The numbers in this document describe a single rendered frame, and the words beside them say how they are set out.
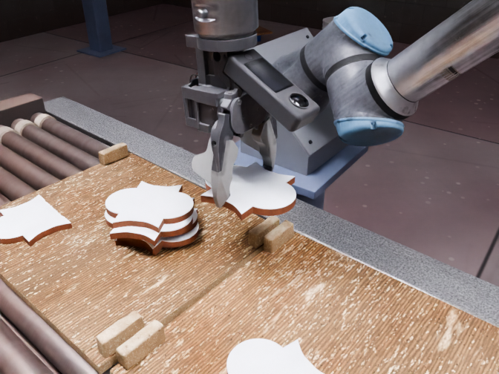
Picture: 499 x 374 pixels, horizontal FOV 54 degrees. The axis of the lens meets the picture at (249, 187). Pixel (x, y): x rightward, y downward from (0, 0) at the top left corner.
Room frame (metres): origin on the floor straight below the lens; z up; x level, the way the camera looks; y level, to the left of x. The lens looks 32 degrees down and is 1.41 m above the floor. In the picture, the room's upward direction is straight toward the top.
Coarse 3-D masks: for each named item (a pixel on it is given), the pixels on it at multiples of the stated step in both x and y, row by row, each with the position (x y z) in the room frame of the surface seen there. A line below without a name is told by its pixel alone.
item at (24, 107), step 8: (16, 96) 1.17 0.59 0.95; (24, 96) 1.17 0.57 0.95; (32, 96) 1.17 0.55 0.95; (0, 104) 1.12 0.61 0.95; (8, 104) 1.12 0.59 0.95; (16, 104) 1.12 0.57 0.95; (24, 104) 1.13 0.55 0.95; (32, 104) 1.14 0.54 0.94; (40, 104) 1.16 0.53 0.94; (0, 112) 1.08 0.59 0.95; (8, 112) 1.09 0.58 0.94; (16, 112) 1.11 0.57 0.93; (24, 112) 1.12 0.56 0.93; (32, 112) 1.14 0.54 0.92; (40, 112) 1.15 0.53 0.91; (0, 120) 1.08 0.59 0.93; (8, 120) 1.09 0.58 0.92
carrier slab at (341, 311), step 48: (288, 240) 0.60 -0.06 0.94; (240, 288) 0.50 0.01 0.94; (288, 288) 0.50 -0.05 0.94; (336, 288) 0.50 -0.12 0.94; (384, 288) 0.50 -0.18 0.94; (192, 336) 0.41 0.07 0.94; (240, 336) 0.41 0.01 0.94; (288, 336) 0.41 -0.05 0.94; (336, 336) 0.41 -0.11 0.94; (384, 336) 0.41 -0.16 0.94; (432, 336) 0.41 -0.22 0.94; (480, 336) 0.41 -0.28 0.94
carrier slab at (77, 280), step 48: (48, 192) 0.74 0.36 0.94; (96, 192) 0.74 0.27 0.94; (192, 192) 0.74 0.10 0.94; (48, 240) 0.60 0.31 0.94; (96, 240) 0.60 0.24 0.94; (240, 240) 0.60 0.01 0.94; (48, 288) 0.50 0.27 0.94; (96, 288) 0.50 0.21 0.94; (144, 288) 0.50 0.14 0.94; (192, 288) 0.50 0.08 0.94; (96, 336) 0.41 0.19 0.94
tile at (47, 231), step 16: (16, 208) 0.67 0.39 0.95; (32, 208) 0.67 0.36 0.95; (48, 208) 0.67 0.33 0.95; (0, 224) 0.63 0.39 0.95; (16, 224) 0.63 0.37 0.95; (32, 224) 0.63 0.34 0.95; (48, 224) 0.63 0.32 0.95; (64, 224) 0.63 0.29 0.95; (0, 240) 0.59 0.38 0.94; (16, 240) 0.60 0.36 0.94; (32, 240) 0.59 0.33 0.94
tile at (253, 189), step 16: (240, 176) 0.58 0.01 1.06; (256, 176) 0.58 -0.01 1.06; (272, 176) 0.58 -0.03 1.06; (288, 176) 0.58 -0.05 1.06; (208, 192) 0.54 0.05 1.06; (240, 192) 0.54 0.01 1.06; (256, 192) 0.54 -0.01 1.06; (272, 192) 0.54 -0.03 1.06; (288, 192) 0.54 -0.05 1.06; (240, 208) 0.50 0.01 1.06; (256, 208) 0.51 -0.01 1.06; (272, 208) 0.50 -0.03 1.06; (288, 208) 0.51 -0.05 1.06
